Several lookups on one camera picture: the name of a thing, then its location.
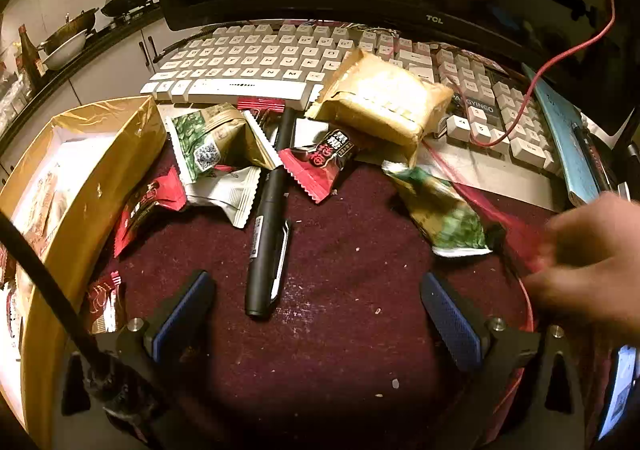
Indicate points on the beige wrapped bread packet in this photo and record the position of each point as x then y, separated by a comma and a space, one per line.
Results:
380, 100

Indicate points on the green snack packet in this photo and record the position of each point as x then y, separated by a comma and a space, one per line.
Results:
445, 215
200, 135

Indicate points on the smartphone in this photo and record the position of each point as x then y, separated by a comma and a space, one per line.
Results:
622, 380

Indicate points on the person's left hand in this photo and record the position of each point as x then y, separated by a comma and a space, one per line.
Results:
590, 270

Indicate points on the maroon tablecloth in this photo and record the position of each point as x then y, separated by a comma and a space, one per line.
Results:
350, 330

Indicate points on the dark pen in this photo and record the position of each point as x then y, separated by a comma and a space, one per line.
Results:
592, 158

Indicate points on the pile of packets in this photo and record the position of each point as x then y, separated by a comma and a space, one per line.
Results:
32, 210

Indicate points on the white pot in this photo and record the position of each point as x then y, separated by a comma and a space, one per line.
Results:
65, 53

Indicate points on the white kitchen cabinet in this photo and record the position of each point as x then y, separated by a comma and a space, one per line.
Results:
100, 75

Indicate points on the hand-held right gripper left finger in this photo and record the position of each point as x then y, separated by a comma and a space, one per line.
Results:
184, 315

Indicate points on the blue notebook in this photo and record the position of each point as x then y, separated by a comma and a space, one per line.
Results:
562, 140

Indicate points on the brown sauce bottle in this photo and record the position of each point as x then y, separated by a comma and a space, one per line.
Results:
29, 55

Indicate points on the small red snack packet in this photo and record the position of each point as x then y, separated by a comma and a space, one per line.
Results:
102, 302

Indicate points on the red and black snack packet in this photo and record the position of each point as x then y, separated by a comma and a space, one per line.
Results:
315, 168

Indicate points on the black marker pen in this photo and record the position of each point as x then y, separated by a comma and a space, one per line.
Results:
265, 250

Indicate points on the dark frying pan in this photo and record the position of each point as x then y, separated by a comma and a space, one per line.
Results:
70, 28

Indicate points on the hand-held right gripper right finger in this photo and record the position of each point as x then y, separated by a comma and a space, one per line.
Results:
451, 322

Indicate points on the white computer keyboard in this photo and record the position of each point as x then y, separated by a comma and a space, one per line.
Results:
250, 60

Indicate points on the red and white snack packet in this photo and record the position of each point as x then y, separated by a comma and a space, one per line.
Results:
261, 105

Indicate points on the yellow cardboard box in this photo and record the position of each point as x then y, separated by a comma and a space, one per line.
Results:
100, 180

